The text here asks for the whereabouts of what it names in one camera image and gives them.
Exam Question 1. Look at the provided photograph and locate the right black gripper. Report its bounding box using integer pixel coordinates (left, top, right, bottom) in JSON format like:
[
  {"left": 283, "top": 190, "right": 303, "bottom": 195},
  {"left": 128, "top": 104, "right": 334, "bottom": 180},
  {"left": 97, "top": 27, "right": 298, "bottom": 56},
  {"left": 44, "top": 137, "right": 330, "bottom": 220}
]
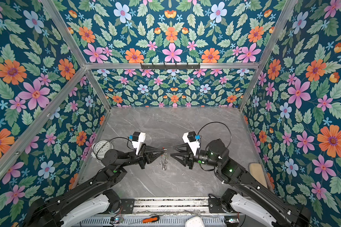
[{"left": 171, "top": 143, "right": 222, "bottom": 171}]

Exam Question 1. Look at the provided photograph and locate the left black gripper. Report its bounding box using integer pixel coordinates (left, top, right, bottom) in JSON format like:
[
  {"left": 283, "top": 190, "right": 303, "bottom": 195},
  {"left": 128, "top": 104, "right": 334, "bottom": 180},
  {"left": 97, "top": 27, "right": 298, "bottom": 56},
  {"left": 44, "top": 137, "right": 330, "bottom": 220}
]
[{"left": 118, "top": 143, "right": 164, "bottom": 171}]

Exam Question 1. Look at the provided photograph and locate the metal keyring disc red grip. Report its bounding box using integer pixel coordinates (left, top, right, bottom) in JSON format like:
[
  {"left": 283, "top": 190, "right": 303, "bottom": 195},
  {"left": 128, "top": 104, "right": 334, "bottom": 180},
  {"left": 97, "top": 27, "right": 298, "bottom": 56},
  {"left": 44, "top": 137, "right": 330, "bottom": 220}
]
[{"left": 161, "top": 148, "right": 168, "bottom": 171}]

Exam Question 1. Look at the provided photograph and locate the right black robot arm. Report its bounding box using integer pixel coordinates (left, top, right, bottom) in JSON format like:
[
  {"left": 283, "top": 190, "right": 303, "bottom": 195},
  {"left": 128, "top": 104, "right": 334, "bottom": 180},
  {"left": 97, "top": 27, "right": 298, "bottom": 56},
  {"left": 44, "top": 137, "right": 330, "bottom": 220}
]
[{"left": 171, "top": 139, "right": 311, "bottom": 227}]

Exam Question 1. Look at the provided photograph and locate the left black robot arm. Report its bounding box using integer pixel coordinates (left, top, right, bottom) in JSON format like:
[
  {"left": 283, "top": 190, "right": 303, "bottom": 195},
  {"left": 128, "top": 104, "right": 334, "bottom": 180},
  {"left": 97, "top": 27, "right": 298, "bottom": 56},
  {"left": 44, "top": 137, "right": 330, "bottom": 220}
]
[{"left": 23, "top": 144, "right": 165, "bottom": 227}]

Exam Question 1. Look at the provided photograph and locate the white alarm clock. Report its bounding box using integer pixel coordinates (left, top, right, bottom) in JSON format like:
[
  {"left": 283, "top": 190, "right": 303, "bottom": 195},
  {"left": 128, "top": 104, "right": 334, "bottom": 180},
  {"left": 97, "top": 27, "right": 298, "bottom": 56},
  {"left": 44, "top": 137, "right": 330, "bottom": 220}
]
[{"left": 91, "top": 140, "right": 114, "bottom": 160}]

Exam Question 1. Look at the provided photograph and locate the white device front edge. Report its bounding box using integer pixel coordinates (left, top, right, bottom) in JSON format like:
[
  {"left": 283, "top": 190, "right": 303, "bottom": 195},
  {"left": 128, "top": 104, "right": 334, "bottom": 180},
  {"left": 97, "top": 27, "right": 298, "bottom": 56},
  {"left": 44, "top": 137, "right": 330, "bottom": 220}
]
[{"left": 185, "top": 217, "right": 205, "bottom": 227}]

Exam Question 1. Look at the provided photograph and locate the beige sponge block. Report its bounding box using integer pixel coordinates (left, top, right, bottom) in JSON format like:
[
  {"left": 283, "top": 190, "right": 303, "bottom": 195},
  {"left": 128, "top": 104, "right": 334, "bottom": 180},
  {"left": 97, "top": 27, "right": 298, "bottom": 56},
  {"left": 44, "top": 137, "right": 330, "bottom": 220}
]
[{"left": 249, "top": 163, "right": 268, "bottom": 188}]

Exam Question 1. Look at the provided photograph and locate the left small circuit board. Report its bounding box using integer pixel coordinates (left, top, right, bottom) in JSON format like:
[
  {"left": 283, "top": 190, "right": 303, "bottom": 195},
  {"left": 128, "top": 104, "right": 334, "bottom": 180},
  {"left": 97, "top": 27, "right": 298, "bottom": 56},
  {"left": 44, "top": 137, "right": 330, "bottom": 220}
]
[{"left": 110, "top": 217, "right": 124, "bottom": 225}]

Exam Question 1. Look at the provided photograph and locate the small circuit board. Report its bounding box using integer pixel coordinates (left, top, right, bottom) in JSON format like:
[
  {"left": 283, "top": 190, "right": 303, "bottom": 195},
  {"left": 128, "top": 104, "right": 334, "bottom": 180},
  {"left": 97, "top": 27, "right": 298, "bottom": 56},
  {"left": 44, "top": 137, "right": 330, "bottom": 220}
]
[
  {"left": 224, "top": 217, "right": 240, "bottom": 227},
  {"left": 110, "top": 217, "right": 124, "bottom": 225}
]

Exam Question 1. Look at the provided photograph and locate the right small circuit board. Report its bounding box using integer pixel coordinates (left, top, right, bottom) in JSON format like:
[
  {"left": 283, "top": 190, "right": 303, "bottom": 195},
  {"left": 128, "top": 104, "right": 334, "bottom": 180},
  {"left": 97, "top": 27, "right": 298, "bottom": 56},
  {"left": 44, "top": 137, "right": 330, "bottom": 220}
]
[{"left": 224, "top": 217, "right": 240, "bottom": 227}]

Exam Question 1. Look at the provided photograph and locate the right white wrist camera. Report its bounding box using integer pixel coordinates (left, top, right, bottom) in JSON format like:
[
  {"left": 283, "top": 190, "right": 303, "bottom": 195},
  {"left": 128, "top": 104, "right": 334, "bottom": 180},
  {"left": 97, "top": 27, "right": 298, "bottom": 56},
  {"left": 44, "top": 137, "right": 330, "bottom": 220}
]
[{"left": 182, "top": 131, "right": 201, "bottom": 156}]

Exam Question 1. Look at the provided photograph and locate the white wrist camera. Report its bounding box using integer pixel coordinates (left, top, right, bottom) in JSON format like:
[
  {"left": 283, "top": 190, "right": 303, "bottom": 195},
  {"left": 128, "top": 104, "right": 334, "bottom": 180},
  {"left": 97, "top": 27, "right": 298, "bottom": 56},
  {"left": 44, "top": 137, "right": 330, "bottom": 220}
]
[
  {"left": 182, "top": 131, "right": 201, "bottom": 156},
  {"left": 129, "top": 131, "right": 146, "bottom": 155}
]

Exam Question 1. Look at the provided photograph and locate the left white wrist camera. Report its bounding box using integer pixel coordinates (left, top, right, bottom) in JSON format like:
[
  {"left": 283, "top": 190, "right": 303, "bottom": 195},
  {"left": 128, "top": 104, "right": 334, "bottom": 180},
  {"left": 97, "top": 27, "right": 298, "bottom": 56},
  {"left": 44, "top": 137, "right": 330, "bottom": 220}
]
[{"left": 129, "top": 131, "right": 146, "bottom": 155}]

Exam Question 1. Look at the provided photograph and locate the aluminium front rail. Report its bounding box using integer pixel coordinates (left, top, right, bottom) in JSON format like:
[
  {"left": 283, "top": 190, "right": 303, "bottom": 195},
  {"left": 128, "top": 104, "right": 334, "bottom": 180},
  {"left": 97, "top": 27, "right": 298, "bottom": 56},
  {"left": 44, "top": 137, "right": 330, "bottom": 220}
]
[{"left": 73, "top": 197, "right": 288, "bottom": 216}]

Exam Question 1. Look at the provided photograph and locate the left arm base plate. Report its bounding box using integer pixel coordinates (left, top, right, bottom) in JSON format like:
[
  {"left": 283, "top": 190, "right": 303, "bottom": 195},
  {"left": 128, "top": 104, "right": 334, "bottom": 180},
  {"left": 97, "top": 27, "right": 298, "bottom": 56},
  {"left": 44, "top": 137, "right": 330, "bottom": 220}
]
[{"left": 109, "top": 199, "right": 135, "bottom": 214}]

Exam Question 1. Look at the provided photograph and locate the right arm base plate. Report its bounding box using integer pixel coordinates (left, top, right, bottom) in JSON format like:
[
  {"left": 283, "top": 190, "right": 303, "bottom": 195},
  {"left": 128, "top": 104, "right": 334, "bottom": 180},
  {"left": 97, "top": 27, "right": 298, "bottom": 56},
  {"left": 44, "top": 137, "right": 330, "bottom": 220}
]
[{"left": 208, "top": 194, "right": 232, "bottom": 213}]

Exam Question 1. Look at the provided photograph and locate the orange handled screwdriver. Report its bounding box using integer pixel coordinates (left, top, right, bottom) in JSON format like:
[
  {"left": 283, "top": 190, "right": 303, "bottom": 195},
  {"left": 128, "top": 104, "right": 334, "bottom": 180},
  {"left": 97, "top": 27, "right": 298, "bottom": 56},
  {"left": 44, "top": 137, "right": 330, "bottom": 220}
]
[{"left": 142, "top": 215, "right": 160, "bottom": 224}]

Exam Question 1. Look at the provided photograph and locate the black wall hook rack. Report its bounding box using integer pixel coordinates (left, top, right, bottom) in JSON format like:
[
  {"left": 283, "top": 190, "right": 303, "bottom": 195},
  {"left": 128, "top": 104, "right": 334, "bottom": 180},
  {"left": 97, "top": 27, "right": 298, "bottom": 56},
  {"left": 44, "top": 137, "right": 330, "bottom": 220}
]
[{"left": 140, "top": 63, "right": 201, "bottom": 70}]

